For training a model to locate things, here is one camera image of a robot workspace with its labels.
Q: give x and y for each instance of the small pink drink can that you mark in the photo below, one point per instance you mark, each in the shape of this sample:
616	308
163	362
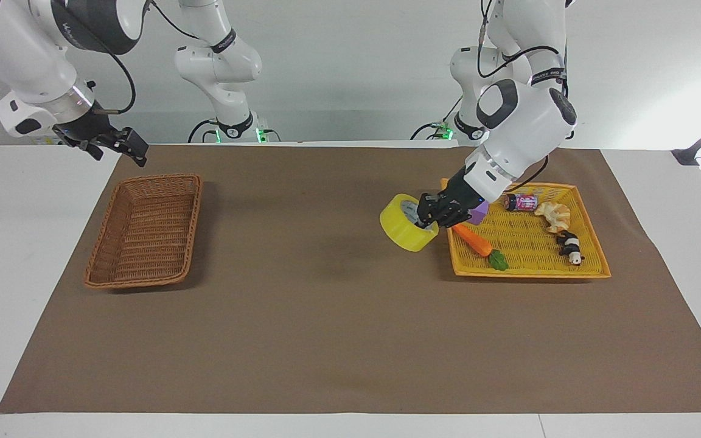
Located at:
522	202

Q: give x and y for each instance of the orange toy carrot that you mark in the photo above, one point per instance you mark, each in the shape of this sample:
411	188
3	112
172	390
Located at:
475	241

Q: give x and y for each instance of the toy croissant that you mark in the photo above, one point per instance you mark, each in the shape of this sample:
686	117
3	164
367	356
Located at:
556	216

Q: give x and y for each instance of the brown wicker basket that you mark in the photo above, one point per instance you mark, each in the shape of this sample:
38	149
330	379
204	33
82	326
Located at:
143	234

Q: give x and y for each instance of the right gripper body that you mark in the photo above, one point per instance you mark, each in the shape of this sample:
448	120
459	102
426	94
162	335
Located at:
86	126

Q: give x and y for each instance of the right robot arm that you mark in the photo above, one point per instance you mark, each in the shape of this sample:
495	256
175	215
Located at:
19	52

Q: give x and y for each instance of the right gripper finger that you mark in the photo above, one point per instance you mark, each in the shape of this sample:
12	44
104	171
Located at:
86	148
130	142

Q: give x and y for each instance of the small panda toy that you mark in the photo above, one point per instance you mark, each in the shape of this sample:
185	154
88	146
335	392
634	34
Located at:
570	246

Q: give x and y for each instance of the purple toy block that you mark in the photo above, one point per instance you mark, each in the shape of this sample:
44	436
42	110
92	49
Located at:
479	213

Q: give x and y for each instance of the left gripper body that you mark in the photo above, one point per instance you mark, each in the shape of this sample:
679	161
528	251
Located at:
459	193

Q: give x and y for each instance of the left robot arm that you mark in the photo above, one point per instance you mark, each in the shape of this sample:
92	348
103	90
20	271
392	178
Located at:
524	125

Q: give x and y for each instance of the yellow plastic basket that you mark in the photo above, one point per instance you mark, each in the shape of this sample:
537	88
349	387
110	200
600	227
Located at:
533	252

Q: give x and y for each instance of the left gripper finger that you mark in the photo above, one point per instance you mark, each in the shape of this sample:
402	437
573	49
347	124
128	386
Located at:
427	210
454	216

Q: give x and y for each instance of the yellow tape roll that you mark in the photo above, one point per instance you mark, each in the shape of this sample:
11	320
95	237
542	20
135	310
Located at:
400	234

